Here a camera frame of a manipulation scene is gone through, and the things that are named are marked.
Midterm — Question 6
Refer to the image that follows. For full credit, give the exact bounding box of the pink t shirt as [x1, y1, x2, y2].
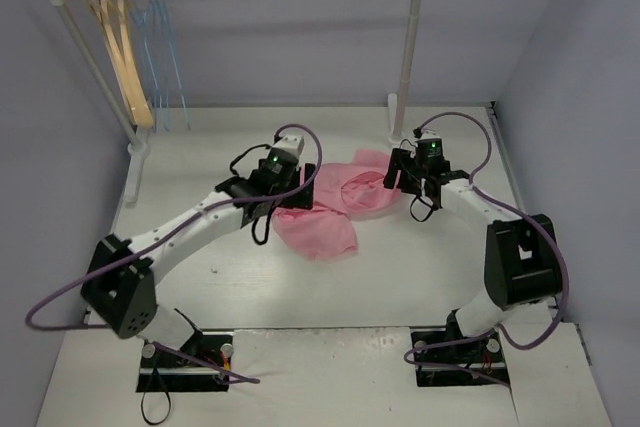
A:
[272, 149, 400, 261]

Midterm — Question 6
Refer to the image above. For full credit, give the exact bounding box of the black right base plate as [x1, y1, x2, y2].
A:
[405, 328, 511, 388]

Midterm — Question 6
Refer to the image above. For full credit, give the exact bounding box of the wooden hanger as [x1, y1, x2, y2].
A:
[96, 0, 158, 127]
[81, 0, 151, 126]
[83, 0, 138, 126]

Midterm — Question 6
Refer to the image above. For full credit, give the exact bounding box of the wooden hanger right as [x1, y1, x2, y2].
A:
[96, 0, 158, 127]

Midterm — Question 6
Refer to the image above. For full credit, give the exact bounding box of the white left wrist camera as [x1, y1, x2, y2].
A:
[273, 133, 305, 159]

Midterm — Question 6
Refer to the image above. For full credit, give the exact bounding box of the blue wire hanger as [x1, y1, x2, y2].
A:
[159, 0, 191, 130]
[123, 0, 169, 130]
[130, 0, 171, 131]

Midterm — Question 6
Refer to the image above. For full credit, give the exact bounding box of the wooden hanger left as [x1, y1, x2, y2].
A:
[83, 0, 138, 126]

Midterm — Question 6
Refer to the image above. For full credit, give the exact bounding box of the wooden hanger middle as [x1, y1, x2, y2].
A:
[81, 0, 151, 126]

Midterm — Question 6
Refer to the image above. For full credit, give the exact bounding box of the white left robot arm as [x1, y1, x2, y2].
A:
[81, 134, 315, 367]

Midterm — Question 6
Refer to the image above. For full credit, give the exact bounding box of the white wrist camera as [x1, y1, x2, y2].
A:
[413, 127, 442, 146]
[273, 133, 305, 159]

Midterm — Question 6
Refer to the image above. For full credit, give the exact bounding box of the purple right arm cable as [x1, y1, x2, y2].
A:
[402, 110, 571, 388]

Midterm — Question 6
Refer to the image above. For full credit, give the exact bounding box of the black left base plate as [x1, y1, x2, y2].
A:
[136, 333, 233, 393]

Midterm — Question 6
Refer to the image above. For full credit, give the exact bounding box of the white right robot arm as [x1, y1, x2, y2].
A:
[383, 137, 563, 359]

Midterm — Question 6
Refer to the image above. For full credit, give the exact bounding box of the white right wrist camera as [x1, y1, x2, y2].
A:
[413, 127, 442, 146]

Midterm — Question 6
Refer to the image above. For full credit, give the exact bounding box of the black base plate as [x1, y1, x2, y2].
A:
[136, 333, 233, 393]
[405, 328, 511, 388]

